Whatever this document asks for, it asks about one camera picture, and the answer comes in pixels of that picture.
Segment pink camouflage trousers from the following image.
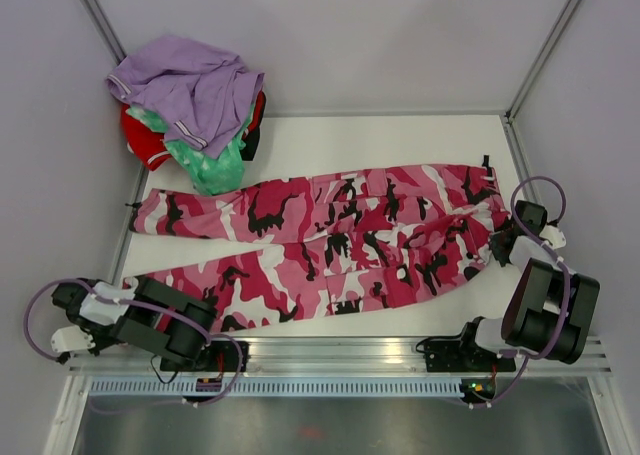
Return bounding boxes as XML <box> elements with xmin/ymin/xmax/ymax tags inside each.
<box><xmin>129</xmin><ymin>164</ymin><xmax>510</xmax><ymax>332</ymax></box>

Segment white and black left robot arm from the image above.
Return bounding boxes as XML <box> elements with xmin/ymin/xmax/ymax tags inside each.
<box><xmin>51</xmin><ymin>276</ymin><xmax>218</xmax><ymax>372</ymax></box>

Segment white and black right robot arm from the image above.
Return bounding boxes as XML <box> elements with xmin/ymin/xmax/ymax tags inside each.
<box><xmin>455</xmin><ymin>201</ymin><xmax>600</xmax><ymax>371</ymax></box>

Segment black webbing belt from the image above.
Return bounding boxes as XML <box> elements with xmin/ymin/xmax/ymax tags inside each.
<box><xmin>482</xmin><ymin>154</ymin><xmax>493</xmax><ymax>179</ymax></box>

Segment black garment in pile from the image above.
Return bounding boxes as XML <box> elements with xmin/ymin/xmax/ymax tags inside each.
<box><xmin>240</xmin><ymin>91</ymin><xmax>267</xmax><ymax>162</ymax></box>

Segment green tie-dye garment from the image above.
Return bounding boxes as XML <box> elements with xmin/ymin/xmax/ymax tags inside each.
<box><xmin>127</xmin><ymin>105</ymin><xmax>253</xmax><ymax>196</ymax></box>

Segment purple shirt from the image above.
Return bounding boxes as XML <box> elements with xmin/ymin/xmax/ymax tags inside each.
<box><xmin>106</xmin><ymin>35</ymin><xmax>264</xmax><ymax>159</ymax></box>

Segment red garment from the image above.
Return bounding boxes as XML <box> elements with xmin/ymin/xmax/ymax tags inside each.
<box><xmin>120</xmin><ymin>104</ymin><xmax>172</xmax><ymax>171</ymax></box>

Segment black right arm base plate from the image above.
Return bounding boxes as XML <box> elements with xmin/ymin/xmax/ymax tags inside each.
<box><xmin>415</xmin><ymin>338</ymin><xmax>516</xmax><ymax>373</ymax></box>

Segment aluminium front rail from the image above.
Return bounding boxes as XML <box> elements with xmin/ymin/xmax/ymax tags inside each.
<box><xmin>66</xmin><ymin>337</ymin><xmax>613</xmax><ymax>378</ymax></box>

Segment aluminium right corner post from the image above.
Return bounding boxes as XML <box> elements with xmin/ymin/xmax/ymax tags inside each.
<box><xmin>504</xmin><ymin>0</ymin><xmax>584</xmax><ymax>124</ymax></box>

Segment aluminium corner post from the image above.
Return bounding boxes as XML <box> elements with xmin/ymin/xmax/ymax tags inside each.
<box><xmin>504</xmin><ymin>0</ymin><xmax>584</xmax><ymax>124</ymax></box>
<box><xmin>80</xmin><ymin>0</ymin><xmax>126</xmax><ymax>64</ymax></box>

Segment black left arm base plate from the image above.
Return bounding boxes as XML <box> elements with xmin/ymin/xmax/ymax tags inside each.
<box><xmin>159</xmin><ymin>340</ymin><xmax>250</xmax><ymax>373</ymax></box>

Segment aluminium left side rail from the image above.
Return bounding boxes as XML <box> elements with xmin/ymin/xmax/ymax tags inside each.
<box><xmin>107</xmin><ymin>169</ymin><xmax>149</xmax><ymax>286</ymax></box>

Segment white slotted cable duct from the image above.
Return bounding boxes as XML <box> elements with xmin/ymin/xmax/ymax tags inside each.
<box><xmin>89</xmin><ymin>376</ymin><xmax>462</xmax><ymax>398</ymax></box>

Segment aluminium left corner post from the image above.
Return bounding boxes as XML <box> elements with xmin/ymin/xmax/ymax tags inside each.
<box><xmin>80</xmin><ymin>0</ymin><xmax>126</xmax><ymax>64</ymax></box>

